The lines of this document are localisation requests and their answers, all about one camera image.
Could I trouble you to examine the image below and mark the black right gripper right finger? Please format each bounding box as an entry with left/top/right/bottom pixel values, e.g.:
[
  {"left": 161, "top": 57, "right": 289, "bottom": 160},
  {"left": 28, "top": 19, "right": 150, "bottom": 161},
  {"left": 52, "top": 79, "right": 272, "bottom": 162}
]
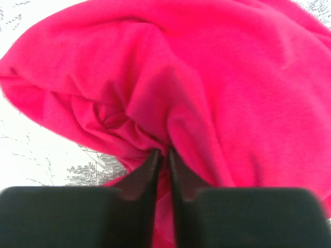
[{"left": 169, "top": 150, "right": 328, "bottom": 247}]

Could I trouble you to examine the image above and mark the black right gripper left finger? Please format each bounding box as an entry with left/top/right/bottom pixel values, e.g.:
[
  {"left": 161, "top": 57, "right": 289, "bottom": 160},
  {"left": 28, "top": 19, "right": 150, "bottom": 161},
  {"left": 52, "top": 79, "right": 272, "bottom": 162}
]
[{"left": 1, "top": 150, "right": 160, "bottom": 247}]

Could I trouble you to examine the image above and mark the pink t-shirt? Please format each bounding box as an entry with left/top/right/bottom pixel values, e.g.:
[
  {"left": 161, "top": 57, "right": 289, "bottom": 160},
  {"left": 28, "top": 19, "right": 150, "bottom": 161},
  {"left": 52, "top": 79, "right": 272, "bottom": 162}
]
[{"left": 1, "top": 1, "right": 330, "bottom": 247}]

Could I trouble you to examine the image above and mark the floral patterned table mat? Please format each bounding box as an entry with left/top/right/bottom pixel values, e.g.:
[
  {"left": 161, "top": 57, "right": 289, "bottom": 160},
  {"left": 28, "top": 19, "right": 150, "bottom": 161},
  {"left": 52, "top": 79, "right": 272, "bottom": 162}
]
[{"left": 0, "top": 0, "right": 331, "bottom": 187}]

